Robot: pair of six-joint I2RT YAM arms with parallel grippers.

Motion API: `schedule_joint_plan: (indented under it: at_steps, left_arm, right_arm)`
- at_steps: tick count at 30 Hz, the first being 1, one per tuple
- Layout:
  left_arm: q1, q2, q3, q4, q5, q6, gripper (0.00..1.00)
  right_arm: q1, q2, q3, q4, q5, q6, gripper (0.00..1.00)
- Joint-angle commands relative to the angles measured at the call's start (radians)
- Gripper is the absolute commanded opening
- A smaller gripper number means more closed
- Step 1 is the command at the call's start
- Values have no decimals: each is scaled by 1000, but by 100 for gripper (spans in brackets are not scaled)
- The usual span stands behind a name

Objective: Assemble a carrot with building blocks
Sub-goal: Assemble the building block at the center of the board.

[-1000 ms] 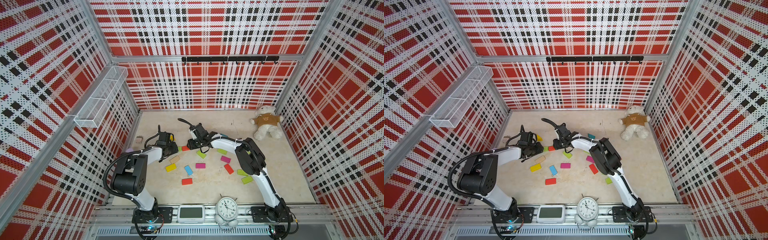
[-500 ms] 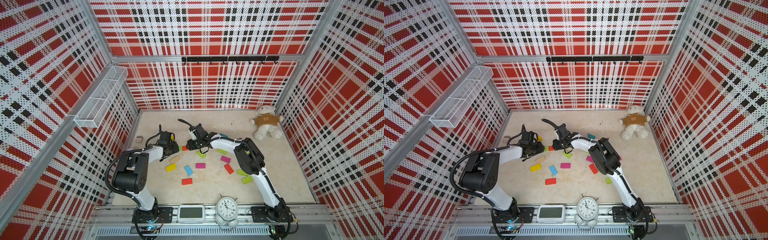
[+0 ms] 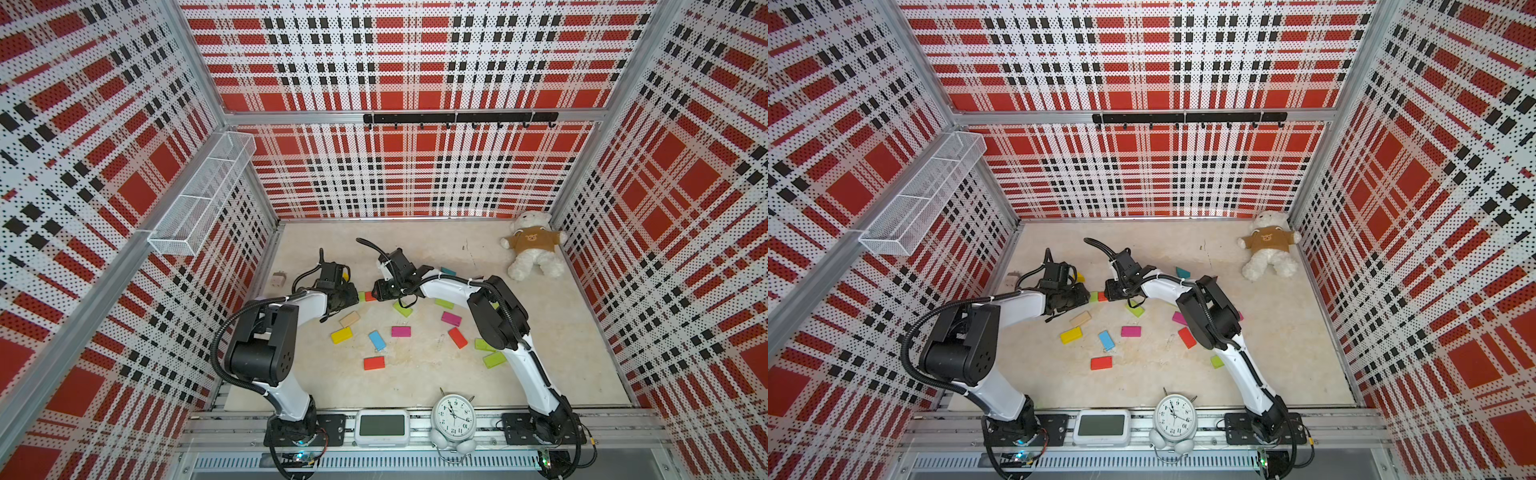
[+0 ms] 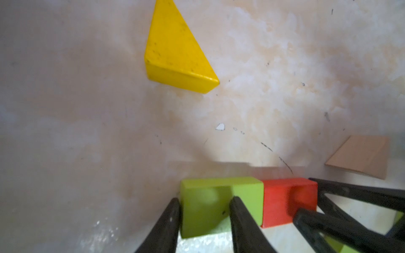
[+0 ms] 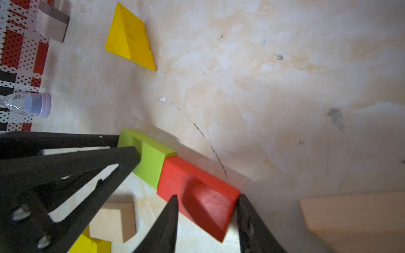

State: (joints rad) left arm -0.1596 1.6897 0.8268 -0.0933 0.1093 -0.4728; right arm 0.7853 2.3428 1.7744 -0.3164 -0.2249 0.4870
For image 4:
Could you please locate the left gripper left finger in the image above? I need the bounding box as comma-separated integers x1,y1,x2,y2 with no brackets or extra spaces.
136,198,180,253

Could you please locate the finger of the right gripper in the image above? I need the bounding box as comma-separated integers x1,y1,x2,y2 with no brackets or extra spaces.
309,178,405,212
293,208,405,253

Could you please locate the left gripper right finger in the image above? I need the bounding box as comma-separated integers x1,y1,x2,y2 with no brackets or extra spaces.
229,196,276,253

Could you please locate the red block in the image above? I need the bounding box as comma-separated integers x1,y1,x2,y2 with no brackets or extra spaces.
262,178,318,228

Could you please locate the natural wood triangle block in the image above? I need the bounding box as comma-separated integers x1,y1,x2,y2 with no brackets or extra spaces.
325,135,390,180

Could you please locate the lime green block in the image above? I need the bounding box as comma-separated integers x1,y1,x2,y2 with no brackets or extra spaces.
324,212,405,253
180,177,264,239

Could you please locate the yellow triangle block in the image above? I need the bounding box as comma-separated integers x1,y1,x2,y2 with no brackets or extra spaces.
144,1,220,94

